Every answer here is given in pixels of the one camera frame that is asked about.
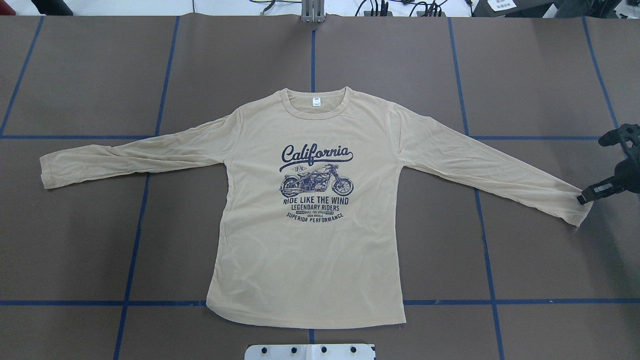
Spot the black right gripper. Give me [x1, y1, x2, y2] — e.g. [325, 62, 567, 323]
[576, 159, 640, 205]

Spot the beige long-sleeve printed shirt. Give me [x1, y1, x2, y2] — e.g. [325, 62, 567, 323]
[39, 87, 591, 330]

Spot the black device with label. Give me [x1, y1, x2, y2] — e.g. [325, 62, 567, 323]
[472, 0, 610, 19]

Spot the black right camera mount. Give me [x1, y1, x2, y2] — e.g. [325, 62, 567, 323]
[598, 123, 640, 162]

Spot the black cable bundle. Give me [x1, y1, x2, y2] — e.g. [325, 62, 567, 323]
[354, 0, 448, 18]

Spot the grey aluminium frame post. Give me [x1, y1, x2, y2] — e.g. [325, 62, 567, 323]
[301, 0, 326, 24]

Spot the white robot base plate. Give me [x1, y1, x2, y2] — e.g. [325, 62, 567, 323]
[244, 343, 377, 360]

